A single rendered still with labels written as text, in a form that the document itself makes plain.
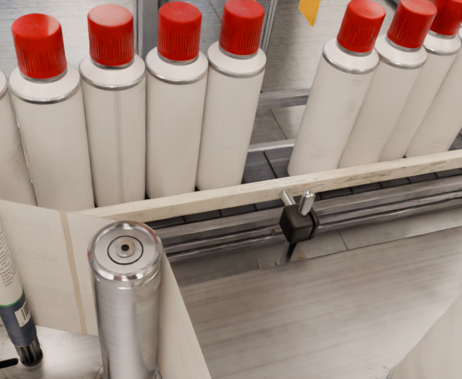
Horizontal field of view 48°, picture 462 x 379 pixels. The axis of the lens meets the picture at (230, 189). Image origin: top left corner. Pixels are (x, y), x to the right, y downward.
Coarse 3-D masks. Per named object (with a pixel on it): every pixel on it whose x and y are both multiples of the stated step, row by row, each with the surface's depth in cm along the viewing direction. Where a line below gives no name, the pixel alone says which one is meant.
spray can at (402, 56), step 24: (408, 0) 45; (408, 24) 44; (384, 48) 47; (408, 48) 46; (384, 72) 47; (408, 72) 47; (384, 96) 49; (408, 96) 50; (360, 120) 52; (384, 120) 51; (360, 144) 54; (384, 144) 54
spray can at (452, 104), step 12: (456, 60) 52; (456, 72) 52; (444, 84) 54; (456, 84) 53; (444, 96) 54; (456, 96) 53; (432, 108) 56; (444, 108) 55; (456, 108) 54; (432, 120) 57; (444, 120) 56; (456, 120) 56; (420, 132) 58; (432, 132) 57; (444, 132) 57; (456, 132) 57; (420, 144) 59; (432, 144) 58; (444, 144) 58; (408, 156) 61
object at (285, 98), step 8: (264, 96) 53; (272, 96) 53; (280, 96) 54; (288, 96) 54; (296, 96) 54; (304, 96) 54; (264, 104) 53; (272, 104) 54; (280, 104) 54; (288, 104) 55; (296, 104) 55; (304, 104) 55
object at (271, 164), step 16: (256, 160) 59; (272, 160) 59; (288, 160) 59; (256, 176) 57; (272, 176) 57; (416, 176) 60; (432, 176) 61; (448, 176) 61; (320, 192) 57; (336, 192) 57; (352, 192) 57; (224, 208) 53; (240, 208) 54; (256, 208) 54; (272, 208) 55; (160, 224) 51; (176, 224) 51
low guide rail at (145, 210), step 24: (360, 168) 55; (384, 168) 55; (408, 168) 56; (432, 168) 58; (216, 192) 50; (240, 192) 50; (264, 192) 51; (120, 216) 47; (144, 216) 48; (168, 216) 49
